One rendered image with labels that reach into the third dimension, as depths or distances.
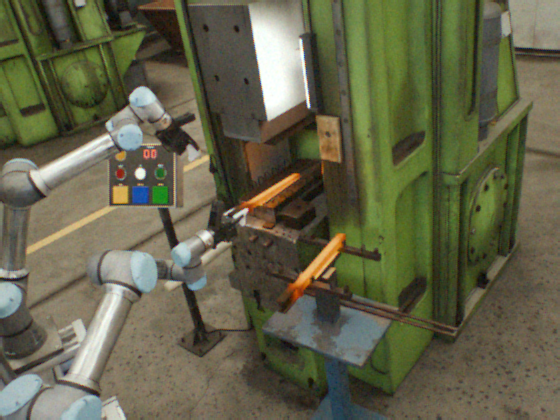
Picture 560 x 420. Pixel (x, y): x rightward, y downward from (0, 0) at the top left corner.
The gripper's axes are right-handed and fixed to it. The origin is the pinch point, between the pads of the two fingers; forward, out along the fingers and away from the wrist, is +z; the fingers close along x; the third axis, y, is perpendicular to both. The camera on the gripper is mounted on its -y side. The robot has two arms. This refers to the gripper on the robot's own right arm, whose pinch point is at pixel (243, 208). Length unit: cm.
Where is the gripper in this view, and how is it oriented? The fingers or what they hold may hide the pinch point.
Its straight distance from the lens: 207.0
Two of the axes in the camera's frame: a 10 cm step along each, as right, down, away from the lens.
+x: 7.6, 2.2, -6.1
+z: 6.4, -4.5, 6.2
